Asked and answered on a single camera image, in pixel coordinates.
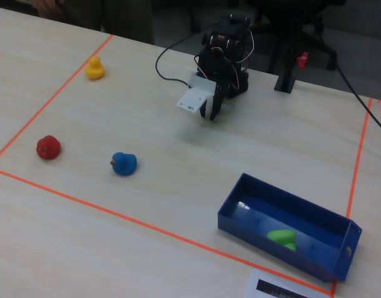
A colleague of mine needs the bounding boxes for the thick black cable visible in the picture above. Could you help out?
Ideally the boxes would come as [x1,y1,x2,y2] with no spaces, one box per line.
[334,60,381,138]

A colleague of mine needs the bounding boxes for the green rubber duck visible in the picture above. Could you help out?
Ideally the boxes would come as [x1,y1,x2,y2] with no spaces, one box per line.
[266,228,298,251]

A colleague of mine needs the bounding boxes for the yellow rubber duck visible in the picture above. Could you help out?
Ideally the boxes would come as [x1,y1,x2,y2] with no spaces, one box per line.
[85,55,106,81]

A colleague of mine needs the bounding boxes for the red rubber duck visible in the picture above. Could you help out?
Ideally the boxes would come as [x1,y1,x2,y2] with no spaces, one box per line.
[36,135,62,161]

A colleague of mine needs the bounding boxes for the blue plastic box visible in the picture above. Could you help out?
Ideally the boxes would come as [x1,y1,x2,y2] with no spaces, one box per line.
[217,173,363,282]

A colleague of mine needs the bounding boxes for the black office chair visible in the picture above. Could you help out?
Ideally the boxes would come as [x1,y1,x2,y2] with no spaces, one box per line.
[248,0,339,74]

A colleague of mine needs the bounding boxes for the orange tape strip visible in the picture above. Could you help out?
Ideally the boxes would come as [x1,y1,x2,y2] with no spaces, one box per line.
[0,166,334,296]
[0,34,114,165]
[329,97,374,297]

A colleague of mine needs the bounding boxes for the black camera cable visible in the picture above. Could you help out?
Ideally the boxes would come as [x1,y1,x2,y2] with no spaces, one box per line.
[155,30,198,90]

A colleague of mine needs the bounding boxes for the red clamp handle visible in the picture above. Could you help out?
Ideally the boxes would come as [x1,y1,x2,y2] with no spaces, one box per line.
[296,52,310,70]

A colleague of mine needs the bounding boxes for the blue rubber duck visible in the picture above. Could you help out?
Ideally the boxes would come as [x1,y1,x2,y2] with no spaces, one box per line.
[109,151,138,177]

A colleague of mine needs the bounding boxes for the white paper with black bar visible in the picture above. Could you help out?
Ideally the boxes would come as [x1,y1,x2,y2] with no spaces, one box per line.
[245,268,333,298]

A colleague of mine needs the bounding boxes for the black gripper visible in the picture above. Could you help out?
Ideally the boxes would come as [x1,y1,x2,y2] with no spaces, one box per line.
[195,46,241,122]

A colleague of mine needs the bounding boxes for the red white servo wires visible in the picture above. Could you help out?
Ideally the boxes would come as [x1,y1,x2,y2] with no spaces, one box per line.
[236,27,255,93]

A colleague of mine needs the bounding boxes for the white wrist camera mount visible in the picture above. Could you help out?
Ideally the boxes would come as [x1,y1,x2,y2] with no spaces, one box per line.
[175,74,218,115]

